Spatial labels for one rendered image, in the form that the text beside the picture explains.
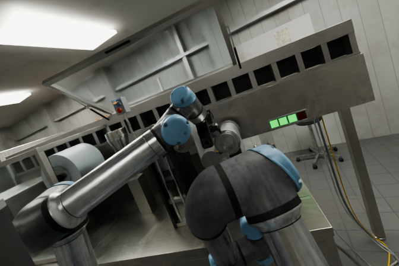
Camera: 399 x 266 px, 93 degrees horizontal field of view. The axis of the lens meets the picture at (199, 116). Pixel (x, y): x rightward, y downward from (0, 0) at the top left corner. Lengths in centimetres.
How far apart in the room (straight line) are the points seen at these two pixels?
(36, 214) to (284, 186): 51
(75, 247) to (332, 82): 147
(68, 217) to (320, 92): 137
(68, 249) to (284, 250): 56
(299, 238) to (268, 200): 8
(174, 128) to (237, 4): 332
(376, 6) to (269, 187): 344
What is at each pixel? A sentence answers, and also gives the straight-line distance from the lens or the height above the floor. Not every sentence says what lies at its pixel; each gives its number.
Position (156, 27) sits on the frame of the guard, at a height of 194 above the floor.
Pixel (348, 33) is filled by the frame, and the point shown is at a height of 158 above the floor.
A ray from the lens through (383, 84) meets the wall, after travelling 374.
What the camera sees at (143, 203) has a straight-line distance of 150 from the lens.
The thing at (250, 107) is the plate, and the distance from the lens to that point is 135.
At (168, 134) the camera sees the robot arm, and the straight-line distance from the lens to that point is 45.
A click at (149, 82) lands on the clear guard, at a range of 137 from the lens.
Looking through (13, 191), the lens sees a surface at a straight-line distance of 167.
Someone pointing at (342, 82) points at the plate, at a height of 131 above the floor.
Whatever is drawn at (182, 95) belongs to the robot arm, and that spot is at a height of 158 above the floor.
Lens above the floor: 156
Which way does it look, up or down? 7 degrees down
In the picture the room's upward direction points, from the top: 21 degrees counter-clockwise
